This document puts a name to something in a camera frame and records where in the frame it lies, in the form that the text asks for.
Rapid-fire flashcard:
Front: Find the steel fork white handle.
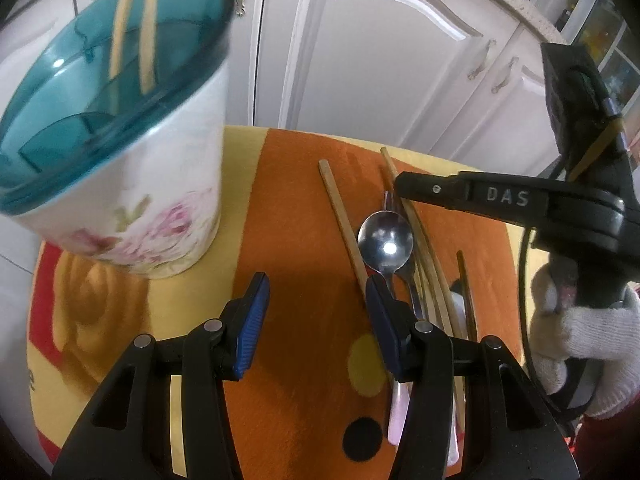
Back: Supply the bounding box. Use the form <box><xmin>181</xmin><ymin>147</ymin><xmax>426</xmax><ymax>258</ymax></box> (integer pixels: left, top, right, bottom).
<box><xmin>384</xmin><ymin>191</ymin><xmax>460</xmax><ymax>466</ymax></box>

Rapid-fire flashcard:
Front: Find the glass door white frame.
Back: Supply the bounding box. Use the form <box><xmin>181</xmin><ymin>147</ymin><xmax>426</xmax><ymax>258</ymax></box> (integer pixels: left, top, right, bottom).
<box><xmin>554</xmin><ymin>0</ymin><xmax>639</xmax><ymax>139</ymax></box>

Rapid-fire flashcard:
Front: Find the wooden chopstick long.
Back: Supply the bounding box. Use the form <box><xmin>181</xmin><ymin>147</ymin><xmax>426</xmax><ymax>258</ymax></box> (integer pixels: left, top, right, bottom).
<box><xmin>380</xmin><ymin>146</ymin><xmax>467</xmax><ymax>338</ymax></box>

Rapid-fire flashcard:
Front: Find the white cabinet door far right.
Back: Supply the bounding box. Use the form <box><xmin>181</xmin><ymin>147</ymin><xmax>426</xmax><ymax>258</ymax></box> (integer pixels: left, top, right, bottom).
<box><xmin>431</xmin><ymin>25</ymin><xmax>558</xmax><ymax>176</ymax></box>

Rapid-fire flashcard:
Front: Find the white cabinet door centre right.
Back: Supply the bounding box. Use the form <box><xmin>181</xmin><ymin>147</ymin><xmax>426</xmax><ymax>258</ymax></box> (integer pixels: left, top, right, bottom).
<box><xmin>255</xmin><ymin>0</ymin><xmax>518</xmax><ymax>153</ymax></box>

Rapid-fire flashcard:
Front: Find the white gloved hand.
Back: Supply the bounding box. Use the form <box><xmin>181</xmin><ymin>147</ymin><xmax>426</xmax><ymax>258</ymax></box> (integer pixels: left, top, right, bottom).
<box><xmin>529</xmin><ymin>264</ymin><xmax>639</xmax><ymax>419</ymax></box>

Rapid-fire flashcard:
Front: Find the orange yellow patterned table mat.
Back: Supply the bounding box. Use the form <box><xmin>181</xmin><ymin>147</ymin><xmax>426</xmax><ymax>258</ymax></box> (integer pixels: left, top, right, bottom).
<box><xmin>27</xmin><ymin>124</ymin><xmax>551</xmax><ymax>480</ymax></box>

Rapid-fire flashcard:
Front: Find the floral utensil holder teal lid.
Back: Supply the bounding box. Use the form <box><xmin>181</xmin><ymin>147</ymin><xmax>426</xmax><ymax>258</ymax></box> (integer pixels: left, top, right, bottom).
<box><xmin>1</xmin><ymin>0</ymin><xmax>234</xmax><ymax>278</ymax></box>

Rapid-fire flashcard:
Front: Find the steel spoon pink handle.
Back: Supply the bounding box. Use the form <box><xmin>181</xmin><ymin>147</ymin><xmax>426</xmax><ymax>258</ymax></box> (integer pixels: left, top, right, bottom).
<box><xmin>357</xmin><ymin>209</ymin><xmax>413</xmax><ymax>445</ymax></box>

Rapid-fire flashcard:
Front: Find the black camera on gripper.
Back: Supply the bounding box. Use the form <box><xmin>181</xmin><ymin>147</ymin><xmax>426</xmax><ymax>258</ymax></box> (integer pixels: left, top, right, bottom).
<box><xmin>540</xmin><ymin>42</ymin><xmax>627</xmax><ymax>182</ymax></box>

